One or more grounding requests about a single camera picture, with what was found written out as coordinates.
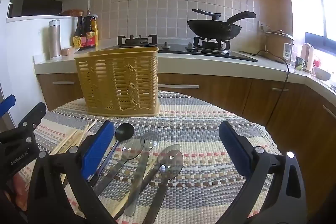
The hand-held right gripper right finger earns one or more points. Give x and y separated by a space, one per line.
233 145

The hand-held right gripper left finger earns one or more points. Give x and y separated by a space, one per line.
97 148

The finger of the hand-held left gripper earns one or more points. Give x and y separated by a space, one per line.
32 116
8 103

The yellow plastic utensil basket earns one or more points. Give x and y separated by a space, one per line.
118 82

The black plastic spoon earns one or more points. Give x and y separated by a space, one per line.
124 132

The clear smoky plastic spoon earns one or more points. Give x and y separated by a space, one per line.
132 149
149 140
157 200
168 150

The striped woven table mat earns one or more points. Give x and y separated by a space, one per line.
199 134

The kitchen counter with wooden cabinets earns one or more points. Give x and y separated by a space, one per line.
223 92

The silver thermos flask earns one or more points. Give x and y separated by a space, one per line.
54 40

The slim dark sauce bottle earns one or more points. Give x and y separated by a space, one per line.
78 35

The wide dark sauce bottle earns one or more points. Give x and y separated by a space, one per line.
90 32

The dark printed mug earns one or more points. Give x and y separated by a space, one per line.
299 63

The beige rice cooker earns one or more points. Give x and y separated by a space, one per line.
277 47

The black glass gas stove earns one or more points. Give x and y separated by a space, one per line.
181 50

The brown woven tray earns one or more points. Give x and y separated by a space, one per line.
72 12

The grey bowl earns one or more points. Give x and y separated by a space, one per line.
322 74

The white electric kettle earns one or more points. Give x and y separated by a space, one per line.
307 57

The black wok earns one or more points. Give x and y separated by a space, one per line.
214 28

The red container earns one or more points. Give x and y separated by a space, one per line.
318 61

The kitchen window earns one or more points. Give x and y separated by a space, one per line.
320 3

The white wall socket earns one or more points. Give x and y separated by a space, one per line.
263 27

